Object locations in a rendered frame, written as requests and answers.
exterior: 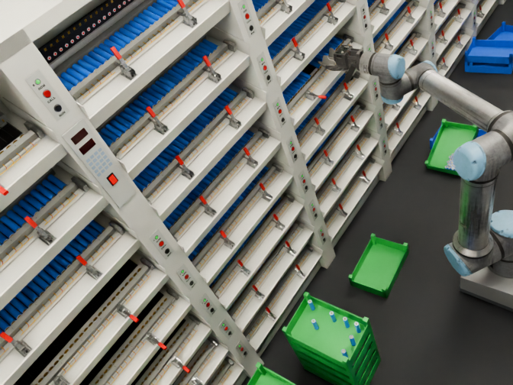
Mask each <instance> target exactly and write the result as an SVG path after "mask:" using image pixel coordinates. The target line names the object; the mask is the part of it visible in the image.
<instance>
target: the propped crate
mask: <svg viewBox="0 0 513 385"><path fill-rule="evenodd" d="M478 132H479V129H478V127H477V126H476V125H465V124H460V123H455V122H449V121H446V119H442V125H441V126H440V130H439V132H438V134H437V137H436V140H435V142H434V145H433V147H432V149H431V152H430V154H429V157H428V159H427V160H426V161H425V165H426V167H427V168H428V169H431V170H437V171H440V172H445V173H450V174H454V175H457V176H459V174H458V173H457V171H453V170H447V169H445V166H447V161H448V160H450V159H449V156H451V154H454V152H455V150H456V149H457V148H458V147H460V146H462V145H463V144H465V143H466V142H468V141H472V140H474V139H476V136H477V134H478Z"/></svg>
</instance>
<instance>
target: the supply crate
mask: <svg viewBox="0 0 513 385"><path fill-rule="evenodd" d="M303 296H304V299H303V301H302V303H301V305H300V306H299V308H298V309H297V311H296V312H295V314H294V316H293V317H292V319H291V321H290V323H289V324H288V326H287V327H285V326H284V327H283V328H282V332H283V334H284V335H285V337H286V338H287V339H288V340H290V341H293V342H295V343H296V344H297V345H300V346H302V347H303V348H306V349H308V350H309V351H312V352H314V353H316V354H318V355H320V356H322V357H323V358H326V359H328V360H329V361H331V362H333V363H335V364H337V365H339V366H341V367H343V368H345V369H347V370H350V369H351V367H352V366H353V363H354V361H355V360H356V358H357V355H358V354H359V352H360V349H361V348H362V346H363V343H364V341H365V340H366V337H367V335H368V334H369V332H370V330H371V328H372V327H371V324H370V321H369V318H367V317H364V318H361V317H359V316H358V315H354V314H353V313H350V312H348V311H345V310H343V309H340V308H338V307H336V306H333V305H331V304H329V303H327V302H324V301H322V300H320V299H317V298H315V297H313V296H310V294H309V293H307V292H305V293H304V294H303ZM309 300H311V301H312V302H313V304H314V307H315V310H311V308H310V306H309V304H308V301H309ZM331 311H332V312H334V315H335V317H336V320H337V321H336V322H332V319H331V316H330V314H329V312H331ZM343 317H347V320H348V322H349V324H350V327H349V328H346V327H345V324H344V321H343ZM312 319H315V321H316V322H317V324H318V327H319V329H318V330H315V328H314V326H313V325H312V322H311V321H312ZM354 322H358V323H359V325H360V329H361V333H357V330H356V328H355V325H354ZM350 335H353V337H354V339H355V342H356V345H355V346H352V344H351V342H350V339H349V336H350ZM342 349H345V350H346V352H347V355H348V357H349V358H348V357H345V356H343V355H342V353H341V350H342Z"/></svg>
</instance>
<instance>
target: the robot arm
mask: <svg viewBox="0 0 513 385"><path fill-rule="evenodd" d="M345 46H347V47H345ZM322 58H323V60H322V61H318V63H319V64H320V65H321V66H323V67H324V68H326V69H328V70H331V71H345V70H348V72H347V74H346V75H345V78H344V82H346V83H348V82H349V81H351V80H352V79H353V76H354V74H355V72H356V71H357V70H358V71H360V72H361V73H363V74H369V75H373V76H378V77H379V87H380V95H381V97H382V100H383V101H384V103H386V104H390V105H394V104H398V103H400V102H401V101H402V100H403V98H404V95H405V94H407V93H409V92H411V91H413V90H415V89H417V88H419V89H421V90H423V91H425V92H426V93H428V94H429V95H431V96H433V97H434V98H435V99H437V100H438V101H440V102H442V103H443V104H445V105H446V106H447V107H449V108H451V109H452V110H454V111H455V112H456V113H458V114H459V115H461V116H463V117H464V118H465V119H467V120H468V121H470V122H472V123H473V124H474V125H476V126H477V127H479V128H481V129H482V130H484V131H485V132H486V134H484V135H482V136H480V137H478V138H476V139H474V140H472V141H468V142H466V143H465V144H463V145H462V146H460V147H458V148H457V149H456V150H455V152H454V154H453V164H454V165H455V169H456V171H457V173H458V174H459V175H460V176H461V186H460V216H459V230H458V231H456V233H455V234H454V236H453V242H451V243H449V244H447V245H446V246H445V247H444V253H445V254H446V256H447V259H448V260H449V262H450V263H451V265H452V266H453V268H454V269H455V270H456V271H457V272H458V273H459V274H460V275H461V276H463V277H466V276H469V275H470V274H473V273H475V272H477V271H479V270H481V269H483V268H485V267H488V268H489V269H490V270H491V271H492V272H493V273H494V274H496V275H498V276H500V277H504V278H510V279H513V211H512V210H501V211H498V212H495V213H493V214H492V210H493V204H494V198H495V188H496V183H497V177H498V174H499V168H500V167H501V166H503V165H505V164H507V163H509V162H511V161H513V111H502V110H501V109H499V108H497V107H495V106H494V105H492V104H490V103H488V102H487V101H485V100H484V99H481V98H480V97H478V96H477V95H475V94H473V93H471V92H470V91H468V90H466V89H464V88H463V87H462V86H459V85H457V84H456V83H454V82H453V81H451V80H449V79H448V78H446V77H444V76H442V75H441V74H439V73H438V71H437V67H436V66H435V65H434V64H433V63H432V62H431V61H428V60H426V61H424V62H421V63H419V64H418V65H416V66H413V67H412V68H410V69H408V70H405V59H404V57H402V56H399V55H396V54H387V53H375V52H369V51H365V52H363V50H362V49H355V48H353V46H350V45H343V44H341V47H339V48H338V50H337V51H336V52H335V51H334V49H333V48H330V49H329V55H328V56H326V55H324V56H323V57H322ZM336 64H337V65H336Z"/></svg>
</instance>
